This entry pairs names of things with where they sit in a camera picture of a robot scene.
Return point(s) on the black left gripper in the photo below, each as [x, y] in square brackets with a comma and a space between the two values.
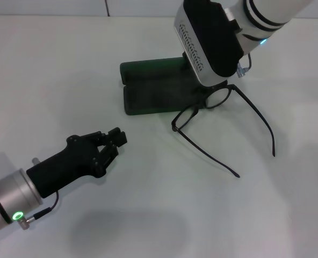
[67, 166]

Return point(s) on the black glasses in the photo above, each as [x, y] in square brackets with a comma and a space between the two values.
[174, 127]

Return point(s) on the green glasses case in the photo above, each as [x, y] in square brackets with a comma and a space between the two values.
[153, 91]

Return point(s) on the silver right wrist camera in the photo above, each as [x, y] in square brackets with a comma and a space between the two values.
[215, 40]

